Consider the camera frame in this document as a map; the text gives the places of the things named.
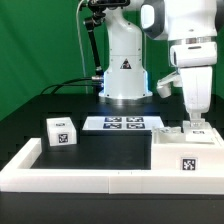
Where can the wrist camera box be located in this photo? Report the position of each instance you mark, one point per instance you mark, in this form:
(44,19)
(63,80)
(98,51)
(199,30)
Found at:
(164,85)

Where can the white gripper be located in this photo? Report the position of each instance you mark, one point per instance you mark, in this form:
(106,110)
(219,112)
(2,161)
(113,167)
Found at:
(196,86)

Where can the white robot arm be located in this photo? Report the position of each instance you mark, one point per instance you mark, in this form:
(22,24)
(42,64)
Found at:
(180,32)

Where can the white cabinet body box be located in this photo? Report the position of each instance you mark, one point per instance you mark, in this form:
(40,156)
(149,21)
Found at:
(170,151)

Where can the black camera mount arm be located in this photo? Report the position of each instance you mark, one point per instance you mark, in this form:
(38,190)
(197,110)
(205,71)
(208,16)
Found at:
(98,8)

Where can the small white cube part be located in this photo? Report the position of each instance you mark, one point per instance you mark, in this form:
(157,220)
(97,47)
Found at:
(61,131)

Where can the white cabinet door panel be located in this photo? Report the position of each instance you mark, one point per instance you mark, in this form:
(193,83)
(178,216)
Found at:
(198,131)

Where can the white base tag plate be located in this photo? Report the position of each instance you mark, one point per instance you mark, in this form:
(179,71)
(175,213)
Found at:
(122,123)

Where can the white U-shaped fence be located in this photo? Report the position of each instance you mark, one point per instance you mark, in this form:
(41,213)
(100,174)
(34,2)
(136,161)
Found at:
(19,176)

